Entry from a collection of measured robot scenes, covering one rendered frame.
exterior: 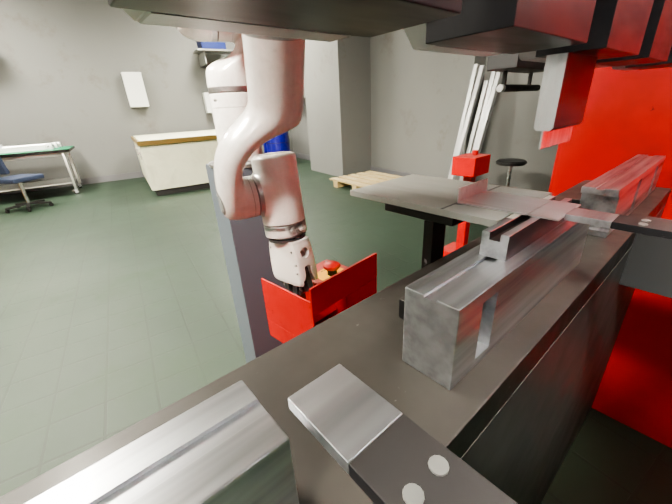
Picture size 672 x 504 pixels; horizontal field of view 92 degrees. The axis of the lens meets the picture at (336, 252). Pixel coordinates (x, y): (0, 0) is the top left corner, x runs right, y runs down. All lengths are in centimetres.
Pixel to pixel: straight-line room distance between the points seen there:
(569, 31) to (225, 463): 37
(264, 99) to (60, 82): 768
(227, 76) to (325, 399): 87
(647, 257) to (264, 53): 84
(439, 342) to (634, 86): 113
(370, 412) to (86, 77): 808
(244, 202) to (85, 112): 758
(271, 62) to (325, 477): 49
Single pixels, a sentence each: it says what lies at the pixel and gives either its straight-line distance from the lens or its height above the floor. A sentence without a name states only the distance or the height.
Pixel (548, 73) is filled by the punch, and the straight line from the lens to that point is 46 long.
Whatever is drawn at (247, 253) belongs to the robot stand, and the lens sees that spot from 100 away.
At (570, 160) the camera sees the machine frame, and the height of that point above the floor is 93.
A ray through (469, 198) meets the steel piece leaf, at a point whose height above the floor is 100.
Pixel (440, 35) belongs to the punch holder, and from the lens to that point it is 29.
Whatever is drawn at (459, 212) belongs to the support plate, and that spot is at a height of 100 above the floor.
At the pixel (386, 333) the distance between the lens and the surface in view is 43.
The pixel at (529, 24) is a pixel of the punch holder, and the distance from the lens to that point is 28.
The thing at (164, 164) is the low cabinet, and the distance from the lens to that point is 586.
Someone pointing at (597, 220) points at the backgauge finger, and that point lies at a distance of 48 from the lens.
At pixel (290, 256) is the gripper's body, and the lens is 65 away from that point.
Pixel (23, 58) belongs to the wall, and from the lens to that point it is 824.
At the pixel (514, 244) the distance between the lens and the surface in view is 42.
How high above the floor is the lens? 114
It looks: 24 degrees down
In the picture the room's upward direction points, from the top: 3 degrees counter-clockwise
